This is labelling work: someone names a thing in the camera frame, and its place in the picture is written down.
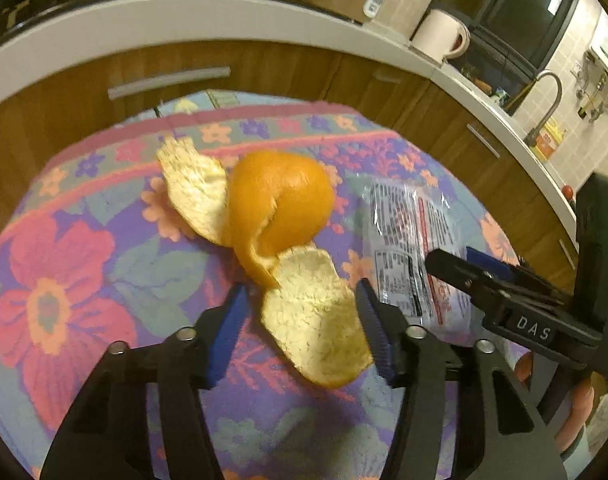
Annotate clear printed plastic wrapper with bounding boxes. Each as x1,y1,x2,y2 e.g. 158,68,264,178
362,177,473,339

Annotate orange peel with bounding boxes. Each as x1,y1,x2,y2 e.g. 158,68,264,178
157,136,372,389

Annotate person's right hand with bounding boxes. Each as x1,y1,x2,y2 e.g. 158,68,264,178
513,351,598,456

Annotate red tomato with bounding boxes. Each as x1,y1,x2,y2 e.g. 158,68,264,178
562,185,574,200

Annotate steel sink faucet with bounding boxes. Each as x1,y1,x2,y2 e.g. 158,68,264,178
523,70,564,148

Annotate yellow detergent bottle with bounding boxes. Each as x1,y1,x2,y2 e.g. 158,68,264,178
532,126,564,162

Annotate floral purple tablecloth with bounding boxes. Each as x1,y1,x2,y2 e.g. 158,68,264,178
0,98,517,479

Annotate white electric kettle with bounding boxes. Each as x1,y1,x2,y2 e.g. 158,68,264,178
410,9,471,64

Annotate dark window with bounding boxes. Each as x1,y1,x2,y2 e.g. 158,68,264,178
430,0,578,96

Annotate wooden base cabinets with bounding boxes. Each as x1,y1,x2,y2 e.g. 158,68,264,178
0,40,577,290

